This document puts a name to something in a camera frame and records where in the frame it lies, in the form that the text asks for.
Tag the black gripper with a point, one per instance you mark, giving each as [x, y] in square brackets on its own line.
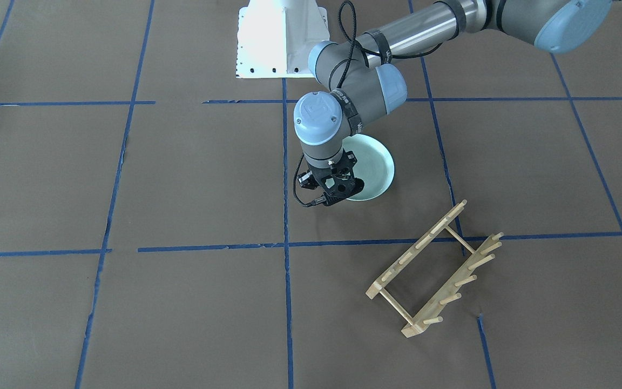
[306, 181]

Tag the light green plate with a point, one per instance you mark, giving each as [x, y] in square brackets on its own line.
[374, 165]

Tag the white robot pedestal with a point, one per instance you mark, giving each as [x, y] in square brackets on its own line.
[276, 37]

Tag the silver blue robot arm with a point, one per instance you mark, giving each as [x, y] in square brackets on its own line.
[361, 83]

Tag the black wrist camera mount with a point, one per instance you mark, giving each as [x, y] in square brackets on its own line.
[336, 189]

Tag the wooden plate rack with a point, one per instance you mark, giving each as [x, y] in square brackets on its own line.
[443, 277]

